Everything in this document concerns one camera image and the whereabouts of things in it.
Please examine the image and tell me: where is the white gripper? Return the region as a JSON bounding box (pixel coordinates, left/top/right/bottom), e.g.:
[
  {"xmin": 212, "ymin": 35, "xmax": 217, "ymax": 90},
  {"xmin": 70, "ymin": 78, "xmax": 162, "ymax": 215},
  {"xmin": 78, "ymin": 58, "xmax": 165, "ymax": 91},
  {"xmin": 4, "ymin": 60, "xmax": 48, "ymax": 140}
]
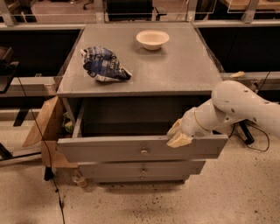
[{"xmin": 166, "ymin": 100, "xmax": 222, "ymax": 148}]

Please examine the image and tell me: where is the grey top drawer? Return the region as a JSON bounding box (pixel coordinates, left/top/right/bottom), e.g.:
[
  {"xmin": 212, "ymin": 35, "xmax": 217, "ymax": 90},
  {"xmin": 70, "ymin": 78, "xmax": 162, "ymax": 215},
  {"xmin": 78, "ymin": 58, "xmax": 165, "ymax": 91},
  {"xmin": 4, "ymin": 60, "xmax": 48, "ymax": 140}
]
[{"xmin": 59, "ymin": 96, "xmax": 228, "ymax": 163}]

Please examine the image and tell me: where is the grey drawer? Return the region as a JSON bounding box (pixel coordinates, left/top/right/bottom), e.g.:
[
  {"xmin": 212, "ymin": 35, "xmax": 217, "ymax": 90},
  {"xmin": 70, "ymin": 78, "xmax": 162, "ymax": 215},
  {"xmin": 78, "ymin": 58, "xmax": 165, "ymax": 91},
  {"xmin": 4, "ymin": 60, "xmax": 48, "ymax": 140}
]
[
  {"xmin": 80, "ymin": 160, "xmax": 205, "ymax": 181},
  {"xmin": 93, "ymin": 175, "xmax": 190, "ymax": 183},
  {"xmin": 59, "ymin": 96, "xmax": 228, "ymax": 163}
]

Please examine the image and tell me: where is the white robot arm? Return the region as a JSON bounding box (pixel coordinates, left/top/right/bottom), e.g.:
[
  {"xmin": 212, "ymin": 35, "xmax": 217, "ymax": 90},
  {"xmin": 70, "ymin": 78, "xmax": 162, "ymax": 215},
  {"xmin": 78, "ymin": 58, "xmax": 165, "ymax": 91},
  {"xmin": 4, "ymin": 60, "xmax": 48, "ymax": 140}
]
[{"xmin": 167, "ymin": 80, "xmax": 280, "ymax": 148}]

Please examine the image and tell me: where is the grey middle drawer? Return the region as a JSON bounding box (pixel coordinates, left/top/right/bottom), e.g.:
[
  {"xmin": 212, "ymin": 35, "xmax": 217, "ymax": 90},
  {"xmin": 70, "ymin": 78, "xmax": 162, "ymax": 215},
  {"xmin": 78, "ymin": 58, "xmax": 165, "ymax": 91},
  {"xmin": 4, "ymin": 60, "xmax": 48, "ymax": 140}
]
[{"xmin": 80, "ymin": 160, "xmax": 205, "ymax": 181}]

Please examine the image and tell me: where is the grey drawer cabinet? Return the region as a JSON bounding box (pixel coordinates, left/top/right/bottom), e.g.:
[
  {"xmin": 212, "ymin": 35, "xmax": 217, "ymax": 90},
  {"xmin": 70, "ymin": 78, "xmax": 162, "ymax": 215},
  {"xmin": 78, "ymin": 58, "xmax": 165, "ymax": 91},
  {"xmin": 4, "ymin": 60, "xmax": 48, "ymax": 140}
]
[{"xmin": 56, "ymin": 22, "xmax": 228, "ymax": 185}]

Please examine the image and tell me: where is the grey bottom drawer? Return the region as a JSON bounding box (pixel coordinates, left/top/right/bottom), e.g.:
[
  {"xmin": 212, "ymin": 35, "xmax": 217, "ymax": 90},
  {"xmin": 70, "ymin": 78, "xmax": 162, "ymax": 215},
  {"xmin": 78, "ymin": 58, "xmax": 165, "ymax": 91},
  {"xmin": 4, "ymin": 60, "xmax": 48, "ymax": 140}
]
[{"xmin": 93, "ymin": 175, "xmax": 190, "ymax": 183}]

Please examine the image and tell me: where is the small yellow sponge piece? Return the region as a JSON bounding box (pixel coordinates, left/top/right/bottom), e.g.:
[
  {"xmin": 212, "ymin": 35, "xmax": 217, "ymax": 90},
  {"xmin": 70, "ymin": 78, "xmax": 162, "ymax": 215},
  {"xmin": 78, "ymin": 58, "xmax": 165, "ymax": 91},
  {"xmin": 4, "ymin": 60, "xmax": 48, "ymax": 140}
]
[{"xmin": 229, "ymin": 71, "xmax": 245, "ymax": 79}]

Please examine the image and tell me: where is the white bowl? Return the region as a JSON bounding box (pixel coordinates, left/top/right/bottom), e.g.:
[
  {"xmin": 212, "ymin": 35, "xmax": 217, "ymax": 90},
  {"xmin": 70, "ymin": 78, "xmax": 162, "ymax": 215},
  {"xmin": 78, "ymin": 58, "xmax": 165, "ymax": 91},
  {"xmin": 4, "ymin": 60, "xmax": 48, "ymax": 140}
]
[{"xmin": 136, "ymin": 30, "xmax": 170, "ymax": 51}]

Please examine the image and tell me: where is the crumpled blue chip bag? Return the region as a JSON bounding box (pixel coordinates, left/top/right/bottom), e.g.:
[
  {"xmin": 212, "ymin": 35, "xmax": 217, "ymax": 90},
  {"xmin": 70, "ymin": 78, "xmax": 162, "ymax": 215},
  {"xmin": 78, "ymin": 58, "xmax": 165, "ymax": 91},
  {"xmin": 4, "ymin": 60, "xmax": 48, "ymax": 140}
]
[{"xmin": 80, "ymin": 45, "xmax": 132, "ymax": 82}]

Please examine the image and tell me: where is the clear plastic cup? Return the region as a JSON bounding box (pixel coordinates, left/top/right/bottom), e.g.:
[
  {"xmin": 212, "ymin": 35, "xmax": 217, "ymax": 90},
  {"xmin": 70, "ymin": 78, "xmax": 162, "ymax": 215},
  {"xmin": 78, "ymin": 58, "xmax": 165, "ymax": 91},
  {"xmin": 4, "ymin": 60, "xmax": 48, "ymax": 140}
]
[{"xmin": 72, "ymin": 170, "xmax": 88, "ymax": 187}]

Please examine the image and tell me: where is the cardboard box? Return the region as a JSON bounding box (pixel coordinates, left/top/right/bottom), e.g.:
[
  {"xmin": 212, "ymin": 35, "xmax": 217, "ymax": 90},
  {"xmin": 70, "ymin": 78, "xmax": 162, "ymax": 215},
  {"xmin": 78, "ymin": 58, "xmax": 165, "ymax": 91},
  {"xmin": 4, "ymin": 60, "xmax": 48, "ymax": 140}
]
[{"xmin": 23, "ymin": 96, "xmax": 78, "ymax": 168}]

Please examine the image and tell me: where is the black power adapter cable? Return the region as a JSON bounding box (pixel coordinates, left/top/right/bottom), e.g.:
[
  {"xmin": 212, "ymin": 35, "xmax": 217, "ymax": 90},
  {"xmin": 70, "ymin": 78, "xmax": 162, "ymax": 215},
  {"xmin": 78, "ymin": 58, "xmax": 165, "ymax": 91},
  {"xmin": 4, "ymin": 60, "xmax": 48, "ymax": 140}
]
[{"xmin": 228, "ymin": 121, "xmax": 270, "ymax": 153}]

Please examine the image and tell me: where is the black floor cable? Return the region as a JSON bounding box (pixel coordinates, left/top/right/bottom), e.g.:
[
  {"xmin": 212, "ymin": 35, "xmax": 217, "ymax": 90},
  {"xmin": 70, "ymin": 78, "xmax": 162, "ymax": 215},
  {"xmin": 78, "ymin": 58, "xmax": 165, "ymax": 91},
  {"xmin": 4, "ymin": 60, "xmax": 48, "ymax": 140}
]
[{"xmin": 17, "ymin": 76, "xmax": 67, "ymax": 224}]

